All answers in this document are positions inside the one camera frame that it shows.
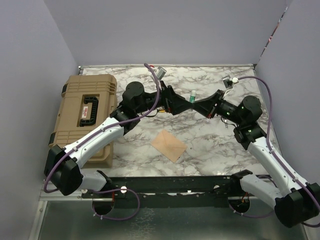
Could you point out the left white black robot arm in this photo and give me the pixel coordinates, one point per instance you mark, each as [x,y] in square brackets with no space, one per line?
[63,165]

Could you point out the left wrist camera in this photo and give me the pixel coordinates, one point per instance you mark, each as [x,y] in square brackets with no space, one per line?
[160,72]

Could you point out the green white glue stick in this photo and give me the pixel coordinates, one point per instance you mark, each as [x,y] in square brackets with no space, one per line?
[192,96]

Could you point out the aluminium extrusion frame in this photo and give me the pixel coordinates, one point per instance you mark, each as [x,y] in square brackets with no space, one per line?
[58,196]

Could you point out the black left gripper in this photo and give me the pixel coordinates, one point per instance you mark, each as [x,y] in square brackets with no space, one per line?
[172,101]

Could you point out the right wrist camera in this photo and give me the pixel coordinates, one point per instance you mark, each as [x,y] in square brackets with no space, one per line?
[229,83]

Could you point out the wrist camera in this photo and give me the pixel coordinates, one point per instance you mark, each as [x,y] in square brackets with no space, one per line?
[229,83]
[160,72]

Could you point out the tan paper envelope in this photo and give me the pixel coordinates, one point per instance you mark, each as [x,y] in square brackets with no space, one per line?
[168,145]

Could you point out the black metal base rail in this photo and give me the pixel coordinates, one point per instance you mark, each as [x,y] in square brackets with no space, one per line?
[171,192]

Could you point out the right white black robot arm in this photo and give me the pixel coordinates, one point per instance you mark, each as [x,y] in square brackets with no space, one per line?
[292,198]

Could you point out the silver metal tweezers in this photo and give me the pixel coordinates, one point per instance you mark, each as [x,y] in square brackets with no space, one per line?
[225,123]

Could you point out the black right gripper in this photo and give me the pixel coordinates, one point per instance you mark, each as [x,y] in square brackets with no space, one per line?
[207,105]

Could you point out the tan plastic tool case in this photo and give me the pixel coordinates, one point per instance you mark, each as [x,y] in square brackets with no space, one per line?
[87,100]

